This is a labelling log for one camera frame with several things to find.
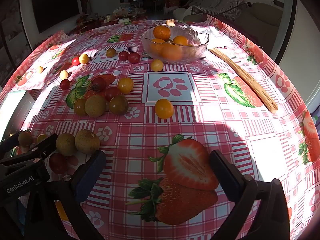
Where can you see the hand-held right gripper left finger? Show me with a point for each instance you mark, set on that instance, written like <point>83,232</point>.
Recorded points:
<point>91,170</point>

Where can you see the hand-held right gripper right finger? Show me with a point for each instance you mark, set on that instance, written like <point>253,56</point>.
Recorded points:
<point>222,170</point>

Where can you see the grey armchair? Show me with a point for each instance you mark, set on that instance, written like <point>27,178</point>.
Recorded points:
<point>262,17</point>

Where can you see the green-brown cherry tomato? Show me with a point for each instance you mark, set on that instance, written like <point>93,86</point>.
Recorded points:
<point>118,105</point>

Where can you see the wooden fork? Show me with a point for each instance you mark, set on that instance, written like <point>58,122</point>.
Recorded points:
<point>170,22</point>

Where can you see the dark red stemmed tomato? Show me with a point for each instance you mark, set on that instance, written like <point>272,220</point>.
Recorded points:
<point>98,84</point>

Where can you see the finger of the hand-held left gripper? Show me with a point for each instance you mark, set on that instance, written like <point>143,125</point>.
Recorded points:
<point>42,147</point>
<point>8,142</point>

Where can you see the red cherry tomato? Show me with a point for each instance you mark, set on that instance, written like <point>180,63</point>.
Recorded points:
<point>57,163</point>
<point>123,55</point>
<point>75,61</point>
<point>134,57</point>
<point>112,93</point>
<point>65,84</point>

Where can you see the clear glass bowl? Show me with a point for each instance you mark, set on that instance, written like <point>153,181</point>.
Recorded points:
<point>193,37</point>

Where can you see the orange cherry tomato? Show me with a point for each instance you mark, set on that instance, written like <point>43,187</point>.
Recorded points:
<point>164,108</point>

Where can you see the small yellow cherry tomato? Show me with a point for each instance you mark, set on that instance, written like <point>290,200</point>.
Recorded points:
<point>40,69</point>

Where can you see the pink checked strawberry tablecloth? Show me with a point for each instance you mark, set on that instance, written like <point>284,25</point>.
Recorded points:
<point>175,130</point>

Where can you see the white cardboard box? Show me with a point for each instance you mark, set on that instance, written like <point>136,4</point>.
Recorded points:
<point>15,110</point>

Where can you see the black flat television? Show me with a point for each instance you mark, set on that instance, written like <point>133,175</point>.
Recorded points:
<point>53,7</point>

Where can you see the wooden spoon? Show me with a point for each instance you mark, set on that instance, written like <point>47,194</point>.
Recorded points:
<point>246,80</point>

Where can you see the yellow-orange cherry tomato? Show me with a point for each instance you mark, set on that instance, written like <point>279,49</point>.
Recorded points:
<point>125,85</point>

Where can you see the mandarin orange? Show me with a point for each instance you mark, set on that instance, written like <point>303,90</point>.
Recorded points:
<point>157,45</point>
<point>180,40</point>
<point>162,32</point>
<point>172,52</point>

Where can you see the light grey sofa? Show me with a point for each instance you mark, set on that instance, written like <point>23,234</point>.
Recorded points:
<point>212,5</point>

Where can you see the orange-brown cherry tomato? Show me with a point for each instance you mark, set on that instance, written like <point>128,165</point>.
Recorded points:
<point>111,52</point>

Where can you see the cluttered coffee table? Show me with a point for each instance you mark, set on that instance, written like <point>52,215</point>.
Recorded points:
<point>125,17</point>

